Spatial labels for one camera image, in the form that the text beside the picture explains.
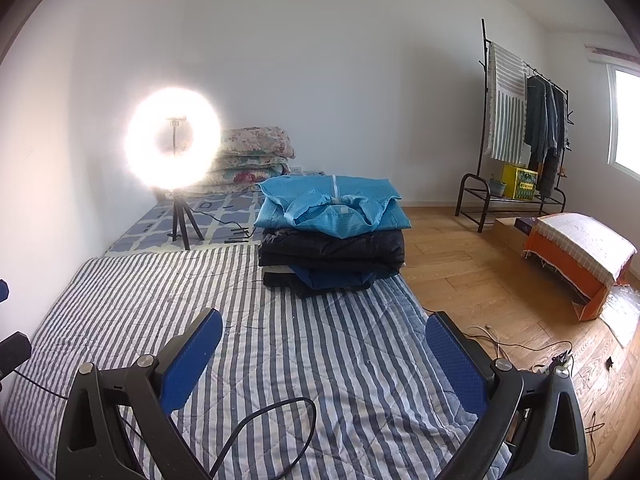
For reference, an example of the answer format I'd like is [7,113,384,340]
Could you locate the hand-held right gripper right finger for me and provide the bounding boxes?
[425,311,591,480]

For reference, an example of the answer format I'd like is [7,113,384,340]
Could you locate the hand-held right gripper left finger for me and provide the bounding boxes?
[55,307,224,480]

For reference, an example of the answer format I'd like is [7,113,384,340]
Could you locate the blue striped work shirt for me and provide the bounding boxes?
[254,172,412,236]

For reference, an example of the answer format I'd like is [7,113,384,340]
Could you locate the hanging dark clothes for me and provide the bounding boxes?
[522,74,571,198]

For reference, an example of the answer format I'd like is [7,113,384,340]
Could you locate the black clothes rack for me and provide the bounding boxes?
[455,18,573,233]

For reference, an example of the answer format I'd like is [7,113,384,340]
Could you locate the striped blanket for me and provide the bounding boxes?
[0,245,511,480]

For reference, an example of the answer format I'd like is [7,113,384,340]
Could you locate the blue patterned bed sheet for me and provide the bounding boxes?
[105,190,271,256]

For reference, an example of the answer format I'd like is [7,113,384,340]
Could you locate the orange cardboard box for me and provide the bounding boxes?
[522,232,633,322]

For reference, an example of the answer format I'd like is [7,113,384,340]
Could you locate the black tripod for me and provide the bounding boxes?
[166,116,205,252]

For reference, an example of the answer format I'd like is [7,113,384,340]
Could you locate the folded dark blue garment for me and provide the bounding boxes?
[265,262,381,293]

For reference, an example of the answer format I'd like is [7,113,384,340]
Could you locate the folded black jacket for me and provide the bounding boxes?
[258,227,406,281]

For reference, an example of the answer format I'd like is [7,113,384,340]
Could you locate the bubble wrap sheet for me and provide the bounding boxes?
[597,285,640,348]

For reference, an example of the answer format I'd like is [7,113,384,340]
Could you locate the beige cloth cover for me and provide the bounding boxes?
[529,212,638,286]

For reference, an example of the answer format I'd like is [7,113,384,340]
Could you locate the yellow crate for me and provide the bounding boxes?
[501,163,539,201]

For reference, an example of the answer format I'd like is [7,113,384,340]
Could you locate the folded floral quilt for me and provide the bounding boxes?
[192,126,297,196]

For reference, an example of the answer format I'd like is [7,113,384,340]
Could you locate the striped hanging towel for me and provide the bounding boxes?
[487,42,530,165]

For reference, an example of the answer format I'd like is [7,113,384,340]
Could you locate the window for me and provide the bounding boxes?
[606,62,640,181]

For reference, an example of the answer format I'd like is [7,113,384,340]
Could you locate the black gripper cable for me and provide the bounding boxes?
[12,367,71,401]

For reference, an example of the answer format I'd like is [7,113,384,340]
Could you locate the thick black cable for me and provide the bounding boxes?
[207,396,319,480]

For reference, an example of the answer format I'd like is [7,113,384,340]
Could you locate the thin black cable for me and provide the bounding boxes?
[192,210,256,245]

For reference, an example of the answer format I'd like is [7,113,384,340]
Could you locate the ring light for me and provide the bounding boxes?
[124,85,223,192]

